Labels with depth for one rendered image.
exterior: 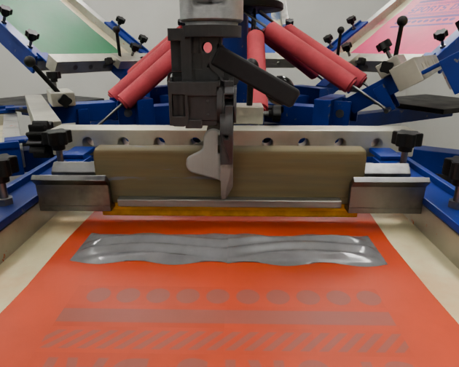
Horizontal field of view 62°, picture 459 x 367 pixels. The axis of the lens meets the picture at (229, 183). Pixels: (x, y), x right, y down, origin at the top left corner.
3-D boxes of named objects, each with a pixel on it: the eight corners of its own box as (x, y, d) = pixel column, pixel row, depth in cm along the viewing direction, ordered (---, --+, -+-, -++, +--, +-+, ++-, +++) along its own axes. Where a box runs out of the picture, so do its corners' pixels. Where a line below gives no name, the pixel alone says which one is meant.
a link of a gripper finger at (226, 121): (219, 162, 50) (219, 95, 48) (232, 162, 50) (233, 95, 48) (217, 165, 45) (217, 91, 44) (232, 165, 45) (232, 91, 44)
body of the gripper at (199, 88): (178, 120, 53) (174, 28, 49) (240, 121, 53) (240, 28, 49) (170, 132, 46) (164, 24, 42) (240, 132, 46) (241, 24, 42)
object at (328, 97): (390, 156, 94) (398, 108, 90) (76, 155, 96) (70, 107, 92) (321, 108, 171) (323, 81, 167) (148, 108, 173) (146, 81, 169)
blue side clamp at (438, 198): (502, 283, 42) (519, 225, 39) (456, 282, 42) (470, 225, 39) (395, 188, 70) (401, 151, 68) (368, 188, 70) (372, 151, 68)
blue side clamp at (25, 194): (2, 277, 43) (-11, 221, 40) (-42, 277, 43) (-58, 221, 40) (95, 186, 71) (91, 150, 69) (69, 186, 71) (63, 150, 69)
